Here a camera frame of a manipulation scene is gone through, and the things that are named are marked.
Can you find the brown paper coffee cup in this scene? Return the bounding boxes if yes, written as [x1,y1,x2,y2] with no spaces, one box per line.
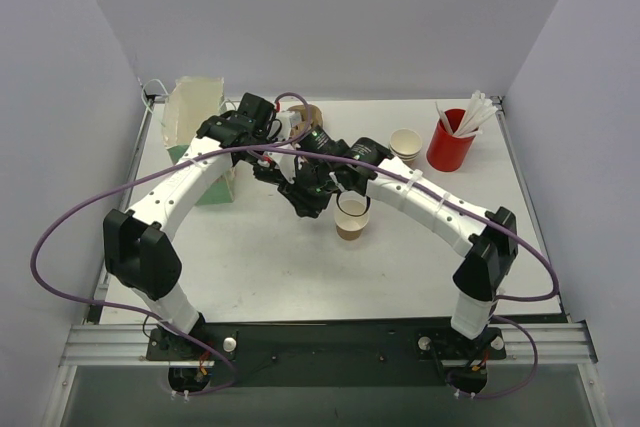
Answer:
[333,192,371,241]

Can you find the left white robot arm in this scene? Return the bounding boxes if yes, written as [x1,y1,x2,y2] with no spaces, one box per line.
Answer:
[103,93,275,359]

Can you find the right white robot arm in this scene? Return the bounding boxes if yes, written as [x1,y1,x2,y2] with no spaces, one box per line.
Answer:
[253,127,518,339]

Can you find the black coffee lid stack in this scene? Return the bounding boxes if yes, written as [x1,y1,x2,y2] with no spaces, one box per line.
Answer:
[347,137,393,166]

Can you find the green paper takeout bag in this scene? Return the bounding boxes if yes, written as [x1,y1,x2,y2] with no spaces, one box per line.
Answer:
[161,75,236,207]

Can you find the brown cardboard cup carrier stack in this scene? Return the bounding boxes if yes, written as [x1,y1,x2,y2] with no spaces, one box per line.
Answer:
[290,104,324,139]

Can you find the brown paper cup stack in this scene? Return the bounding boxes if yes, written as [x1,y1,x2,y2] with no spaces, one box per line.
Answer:
[389,128,423,165]

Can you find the red straw holder cup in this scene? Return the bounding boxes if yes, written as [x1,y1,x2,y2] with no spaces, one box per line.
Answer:
[426,120,475,172]

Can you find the white wrapped straws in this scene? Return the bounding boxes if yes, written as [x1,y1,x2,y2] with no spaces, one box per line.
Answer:
[435,90,498,139]

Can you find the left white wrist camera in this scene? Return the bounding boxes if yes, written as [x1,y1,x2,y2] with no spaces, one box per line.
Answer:
[276,106,304,140]

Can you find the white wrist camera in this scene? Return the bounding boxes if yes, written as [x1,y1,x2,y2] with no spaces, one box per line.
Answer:
[263,149,298,184]
[276,106,304,140]

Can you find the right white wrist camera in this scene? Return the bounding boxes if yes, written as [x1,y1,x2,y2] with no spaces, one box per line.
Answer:
[263,149,298,184]

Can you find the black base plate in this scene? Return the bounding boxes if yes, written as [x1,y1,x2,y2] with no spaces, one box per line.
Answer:
[146,317,506,391]

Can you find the aluminium front rail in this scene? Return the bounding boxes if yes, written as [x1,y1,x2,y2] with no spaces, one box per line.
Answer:
[60,318,598,367]

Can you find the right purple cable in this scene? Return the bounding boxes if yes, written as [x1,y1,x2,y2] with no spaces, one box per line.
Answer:
[349,166,560,401]

